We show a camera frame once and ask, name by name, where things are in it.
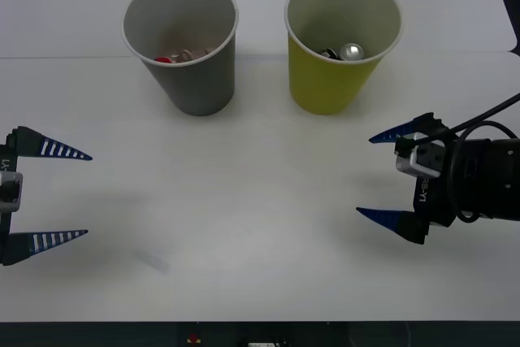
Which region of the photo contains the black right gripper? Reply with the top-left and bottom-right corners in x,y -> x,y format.
356,112 -> 461,245

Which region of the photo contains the clear bottle with red cap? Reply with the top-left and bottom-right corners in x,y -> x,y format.
154,48 -> 215,64

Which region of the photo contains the grey plastic waste bin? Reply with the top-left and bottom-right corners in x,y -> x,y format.
120,0 -> 240,117

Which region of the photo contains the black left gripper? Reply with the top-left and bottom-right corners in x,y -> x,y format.
0,126 -> 93,267

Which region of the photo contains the yellow-green plastic waste bin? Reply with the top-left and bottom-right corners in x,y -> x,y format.
283,0 -> 403,116

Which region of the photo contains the silver drink can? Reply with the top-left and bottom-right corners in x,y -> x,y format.
339,42 -> 364,62

